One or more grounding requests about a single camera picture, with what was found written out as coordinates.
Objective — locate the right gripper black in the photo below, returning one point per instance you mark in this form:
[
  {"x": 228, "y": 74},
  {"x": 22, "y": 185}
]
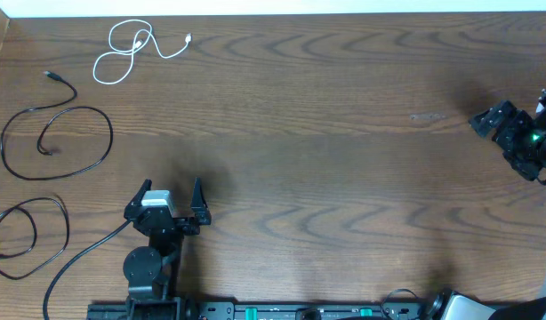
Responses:
[{"x": 519, "y": 120}]

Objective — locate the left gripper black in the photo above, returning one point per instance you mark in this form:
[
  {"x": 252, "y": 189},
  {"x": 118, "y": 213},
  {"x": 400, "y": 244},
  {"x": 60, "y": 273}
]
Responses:
[{"x": 201, "y": 214}]

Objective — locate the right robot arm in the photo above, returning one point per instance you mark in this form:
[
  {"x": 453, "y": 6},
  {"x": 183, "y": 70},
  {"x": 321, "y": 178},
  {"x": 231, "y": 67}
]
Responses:
[{"x": 453, "y": 305}]

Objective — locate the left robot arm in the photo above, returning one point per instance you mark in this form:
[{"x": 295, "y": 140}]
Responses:
[{"x": 151, "y": 270}]

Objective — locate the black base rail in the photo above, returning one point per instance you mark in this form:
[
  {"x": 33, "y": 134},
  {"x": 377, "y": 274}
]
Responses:
[{"x": 232, "y": 311}]

